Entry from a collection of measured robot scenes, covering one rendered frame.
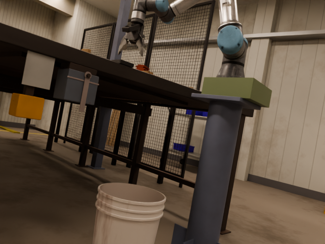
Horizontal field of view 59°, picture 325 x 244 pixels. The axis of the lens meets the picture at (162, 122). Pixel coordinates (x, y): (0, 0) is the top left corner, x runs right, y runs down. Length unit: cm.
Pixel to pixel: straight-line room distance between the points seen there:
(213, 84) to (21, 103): 87
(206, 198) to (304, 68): 391
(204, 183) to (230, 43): 68
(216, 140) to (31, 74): 87
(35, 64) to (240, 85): 88
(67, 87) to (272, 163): 425
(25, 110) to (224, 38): 90
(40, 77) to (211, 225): 103
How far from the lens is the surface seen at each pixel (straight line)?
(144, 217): 119
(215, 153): 144
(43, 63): 115
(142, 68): 267
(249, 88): 138
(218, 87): 145
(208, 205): 148
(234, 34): 140
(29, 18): 762
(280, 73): 520
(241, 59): 153
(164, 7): 163
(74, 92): 117
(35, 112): 111
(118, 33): 375
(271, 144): 505
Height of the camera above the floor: 68
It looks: level
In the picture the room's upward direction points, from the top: 10 degrees clockwise
